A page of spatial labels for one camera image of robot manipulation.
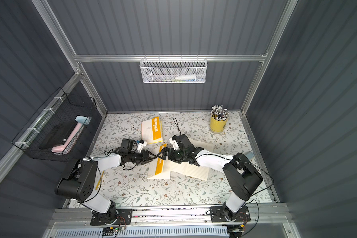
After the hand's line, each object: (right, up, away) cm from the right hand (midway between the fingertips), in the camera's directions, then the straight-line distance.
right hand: (162, 159), depth 82 cm
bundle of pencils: (+35, +27, +12) cm, 45 cm away
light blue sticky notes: (-45, +23, -1) cm, 51 cm away
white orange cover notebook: (-10, +15, +22) cm, 29 cm away
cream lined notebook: (+15, -9, +7) cm, 18 cm away
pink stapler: (-42, +8, -19) cm, 47 cm away
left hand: (-5, -2, +6) cm, 8 cm away
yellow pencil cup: (+35, +18, +19) cm, 44 cm away
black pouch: (-47, +14, -14) cm, 51 cm away
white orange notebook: (-4, -6, +2) cm, 7 cm away
